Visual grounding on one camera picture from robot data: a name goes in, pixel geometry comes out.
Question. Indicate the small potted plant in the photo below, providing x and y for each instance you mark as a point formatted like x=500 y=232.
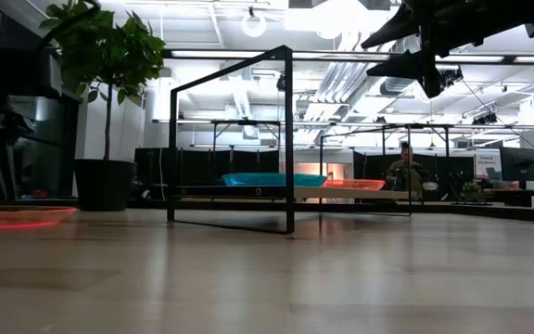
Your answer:
x=472 y=191

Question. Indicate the black computer monitor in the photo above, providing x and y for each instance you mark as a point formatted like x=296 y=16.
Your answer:
x=519 y=164

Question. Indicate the translucent orange plate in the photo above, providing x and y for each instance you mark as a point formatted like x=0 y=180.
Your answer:
x=16 y=215
x=355 y=184

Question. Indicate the black partition panel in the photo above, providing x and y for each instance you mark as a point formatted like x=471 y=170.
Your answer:
x=202 y=167

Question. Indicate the person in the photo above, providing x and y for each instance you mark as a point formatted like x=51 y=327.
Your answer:
x=403 y=174

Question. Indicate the white sign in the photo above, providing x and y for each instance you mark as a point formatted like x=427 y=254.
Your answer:
x=487 y=162

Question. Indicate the wooden shelf with black frame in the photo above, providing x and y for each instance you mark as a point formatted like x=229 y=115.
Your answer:
x=289 y=139

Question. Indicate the black overhead light beam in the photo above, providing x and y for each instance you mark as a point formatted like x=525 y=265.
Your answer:
x=509 y=59

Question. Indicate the green leafy plant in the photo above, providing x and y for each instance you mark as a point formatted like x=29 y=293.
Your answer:
x=109 y=46

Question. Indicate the translucent blue plate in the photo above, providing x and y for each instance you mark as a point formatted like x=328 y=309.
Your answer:
x=271 y=180

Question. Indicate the dark background desk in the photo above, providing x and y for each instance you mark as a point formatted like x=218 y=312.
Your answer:
x=517 y=192

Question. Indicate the black plant pot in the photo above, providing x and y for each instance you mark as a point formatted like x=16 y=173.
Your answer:
x=105 y=185

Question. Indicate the black background rig frame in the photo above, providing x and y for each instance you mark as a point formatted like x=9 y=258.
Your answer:
x=248 y=122

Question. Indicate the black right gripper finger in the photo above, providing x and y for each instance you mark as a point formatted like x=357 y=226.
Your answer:
x=399 y=25
x=410 y=65

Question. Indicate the black metal rig frame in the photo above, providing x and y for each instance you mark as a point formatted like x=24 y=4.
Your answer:
x=503 y=213

